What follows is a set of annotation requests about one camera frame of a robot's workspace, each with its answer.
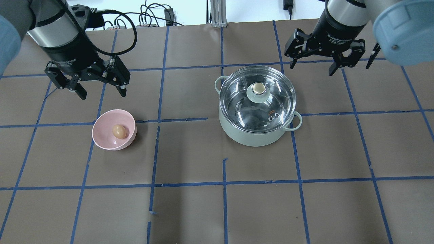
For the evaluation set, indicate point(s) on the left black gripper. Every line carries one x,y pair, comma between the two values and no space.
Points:
72,58

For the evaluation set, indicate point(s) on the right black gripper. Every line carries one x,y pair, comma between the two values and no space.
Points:
334,34

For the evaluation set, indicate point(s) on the brown egg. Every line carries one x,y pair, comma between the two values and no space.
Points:
119,131

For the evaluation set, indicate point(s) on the glass pot lid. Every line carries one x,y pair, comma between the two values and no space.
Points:
257,98

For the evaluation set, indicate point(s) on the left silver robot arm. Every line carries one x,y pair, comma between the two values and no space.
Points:
59,29

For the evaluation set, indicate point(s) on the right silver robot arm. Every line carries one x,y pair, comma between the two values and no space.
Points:
403,30

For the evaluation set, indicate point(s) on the pale green cooking pot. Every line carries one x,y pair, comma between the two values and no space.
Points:
257,112

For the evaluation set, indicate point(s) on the pink plastic bowl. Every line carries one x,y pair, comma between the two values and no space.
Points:
102,130

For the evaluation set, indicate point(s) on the black power adapter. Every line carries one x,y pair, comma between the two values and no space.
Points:
169,16

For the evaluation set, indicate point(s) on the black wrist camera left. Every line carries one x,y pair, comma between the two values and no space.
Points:
87,18

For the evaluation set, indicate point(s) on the aluminium frame post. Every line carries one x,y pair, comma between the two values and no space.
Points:
218,13

